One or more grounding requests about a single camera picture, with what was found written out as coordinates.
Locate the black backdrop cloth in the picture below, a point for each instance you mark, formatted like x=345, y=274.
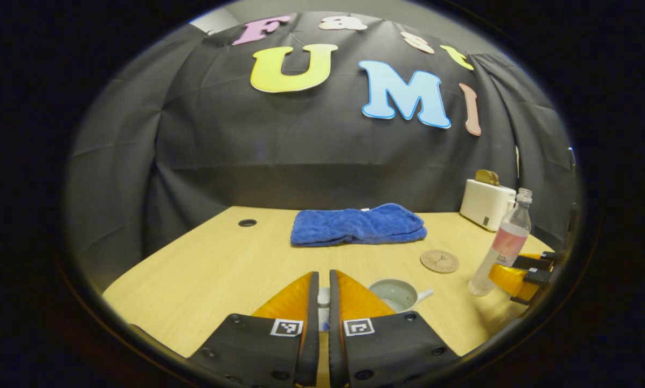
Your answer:
x=300, y=140

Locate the white teacup lid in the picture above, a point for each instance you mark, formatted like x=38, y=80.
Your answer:
x=324, y=299

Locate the round wooden coaster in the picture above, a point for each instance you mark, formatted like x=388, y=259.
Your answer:
x=439, y=261

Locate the clear pink-label water bottle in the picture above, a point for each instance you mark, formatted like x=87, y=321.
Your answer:
x=508, y=240

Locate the blue folded towel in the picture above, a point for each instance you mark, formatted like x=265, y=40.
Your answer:
x=358, y=226

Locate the white ceramic teacup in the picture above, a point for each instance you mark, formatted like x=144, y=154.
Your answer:
x=395, y=295

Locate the white toaster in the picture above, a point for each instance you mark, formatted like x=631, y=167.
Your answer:
x=484, y=205

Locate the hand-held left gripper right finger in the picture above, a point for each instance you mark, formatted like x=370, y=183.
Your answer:
x=335, y=334

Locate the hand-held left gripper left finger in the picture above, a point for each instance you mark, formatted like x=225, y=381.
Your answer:
x=311, y=334

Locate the brown bread slice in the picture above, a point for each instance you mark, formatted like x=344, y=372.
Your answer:
x=486, y=177

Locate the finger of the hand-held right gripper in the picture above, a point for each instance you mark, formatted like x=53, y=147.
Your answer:
x=538, y=277
x=533, y=263

